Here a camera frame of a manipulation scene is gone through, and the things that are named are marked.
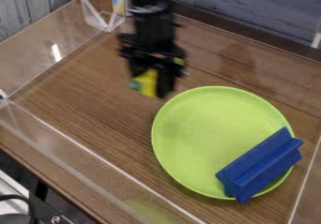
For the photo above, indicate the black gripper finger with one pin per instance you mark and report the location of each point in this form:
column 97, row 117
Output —
column 169, row 73
column 140, row 66

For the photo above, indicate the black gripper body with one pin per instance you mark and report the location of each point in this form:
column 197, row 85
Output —
column 153, row 36

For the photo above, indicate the yellow toy banana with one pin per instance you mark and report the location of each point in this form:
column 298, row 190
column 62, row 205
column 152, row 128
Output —
column 145, row 83

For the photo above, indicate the blue plastic block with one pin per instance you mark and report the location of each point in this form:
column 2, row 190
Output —
column 260, row 166

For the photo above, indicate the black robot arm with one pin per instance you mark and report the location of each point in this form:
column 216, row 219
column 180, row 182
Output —
column 156, row 58

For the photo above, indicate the green round plate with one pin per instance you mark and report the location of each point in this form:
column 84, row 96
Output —
column 205, row 128

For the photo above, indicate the clear acrylic enclosure wall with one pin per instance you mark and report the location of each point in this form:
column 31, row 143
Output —
column 78, row 128

